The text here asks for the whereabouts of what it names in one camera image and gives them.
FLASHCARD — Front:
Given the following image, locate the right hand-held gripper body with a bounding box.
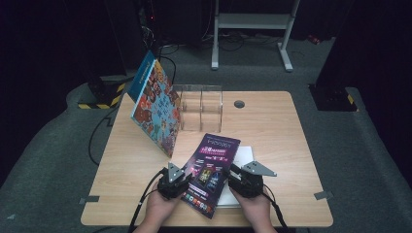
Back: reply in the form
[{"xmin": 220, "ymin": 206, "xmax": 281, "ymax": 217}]
[{"xmin": 229, "ymin": 160, "xmax": 278, "ymax": 199}]

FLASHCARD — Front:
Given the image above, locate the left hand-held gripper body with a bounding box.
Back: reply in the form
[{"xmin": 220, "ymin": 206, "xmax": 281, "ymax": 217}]
[{"xmin": 156, "ymin": 162, "xmax": 192, "ymax": 200}]

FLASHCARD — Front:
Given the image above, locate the thick white book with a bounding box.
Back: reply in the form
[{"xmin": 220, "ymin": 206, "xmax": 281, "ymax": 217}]
[{"xmin": 217, "ymin": 145, "xmax": 256, "ymax": 208}]

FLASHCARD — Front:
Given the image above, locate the purple magazine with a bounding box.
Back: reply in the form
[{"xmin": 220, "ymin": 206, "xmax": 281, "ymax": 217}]
[{"xmin": 180, "ymin": 132, "xmax": 242, "ymax": 220}]

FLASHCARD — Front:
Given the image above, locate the colourful hardcover picture book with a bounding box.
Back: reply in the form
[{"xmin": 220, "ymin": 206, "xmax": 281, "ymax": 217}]
[{"xmin": 130, "ymin": 58, "xmax": 183, "ymax": 158}]

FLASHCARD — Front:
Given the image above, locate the clear acrylic book rack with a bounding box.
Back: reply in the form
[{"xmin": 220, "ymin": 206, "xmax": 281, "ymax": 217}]
[{"xmin": 173, "ymin": 83, "xmax": 223, "ymax": 134}]

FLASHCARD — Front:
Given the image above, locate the thin blue picture book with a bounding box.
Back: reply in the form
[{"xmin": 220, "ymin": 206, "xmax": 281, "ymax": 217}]
[{"xmin": 126, "ymin": 50, "xmax": 156, "ymax": 103}]

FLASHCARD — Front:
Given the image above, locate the person's left hand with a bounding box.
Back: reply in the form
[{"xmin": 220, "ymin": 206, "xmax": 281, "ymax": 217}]
[{"xmin": 144, "ymin": 183, "xmax": 183, "ymax": 226}]

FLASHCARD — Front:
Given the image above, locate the person's right hand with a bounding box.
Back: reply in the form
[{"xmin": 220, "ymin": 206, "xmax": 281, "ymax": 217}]
[{"xmin": 230, "ymin": 188, "xmax": 271, "ymax": 227}]

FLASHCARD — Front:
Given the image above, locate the grey tape piece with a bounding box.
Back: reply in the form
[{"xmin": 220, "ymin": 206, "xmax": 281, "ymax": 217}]
[
  {"xmin": 314, "ymin": 190, "xmax": 334, "ymax": 201},
  {"xmin": 79, "ymin": 195, "xmax": 100, "ymax": 206}
]

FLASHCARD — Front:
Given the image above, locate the black base with hazard stripes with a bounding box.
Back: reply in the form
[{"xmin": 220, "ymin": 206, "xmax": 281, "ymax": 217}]
[
  {"xmin": 309, "ymin": 84, "xmax": 359, "ymax": 113},
  {"xmin": 77, "ymin": 76, "xmax": 126, "ymax": 110}
]

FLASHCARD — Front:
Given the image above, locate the black equipment tower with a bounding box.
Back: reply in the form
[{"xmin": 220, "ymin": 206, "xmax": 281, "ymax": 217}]
[{"xmin": 137, "ymin": 0, "xmax": 163, "ymax": 72}]

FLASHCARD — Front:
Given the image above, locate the white metal stand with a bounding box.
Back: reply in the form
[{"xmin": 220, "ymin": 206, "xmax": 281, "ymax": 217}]
[{"xmin": 211, "ymin": 0, "xmax": 300, "ymax": 73}]

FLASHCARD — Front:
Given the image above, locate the left hand-held gripper black cable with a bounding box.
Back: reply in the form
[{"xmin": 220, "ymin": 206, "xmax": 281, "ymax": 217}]
[{"xmin": 127, "ymin": 169, "xmax": 166, "ymax": 233}]

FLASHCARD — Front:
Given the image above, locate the hand-held gripper black cable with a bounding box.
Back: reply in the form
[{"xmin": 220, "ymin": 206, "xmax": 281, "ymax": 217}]
[
  {"xmin": 127, "ymin": 169, "xmax": 166, "ymax": 233},
  {"xmin": 261, "ymin": 183, "xmax": 291, "ymax": 233}
]

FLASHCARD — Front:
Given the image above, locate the right hand-held gripper black cable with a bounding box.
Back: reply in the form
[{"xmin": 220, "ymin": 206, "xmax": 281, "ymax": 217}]
[{"xmin": 261, "ymin": 183, "xmax": 291, "ymax": 233}]

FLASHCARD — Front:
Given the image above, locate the black floor cable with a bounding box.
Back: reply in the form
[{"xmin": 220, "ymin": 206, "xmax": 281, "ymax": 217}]
[{"xmin": 87, "ymin": 106, "xmax": 120, "ymax": 167}]

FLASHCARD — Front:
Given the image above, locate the bundle of black floor cables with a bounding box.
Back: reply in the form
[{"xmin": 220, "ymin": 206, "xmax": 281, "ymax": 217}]
[{"xmin": 202, "ymin": 30, "xmax": 283, "ymax": 52}]

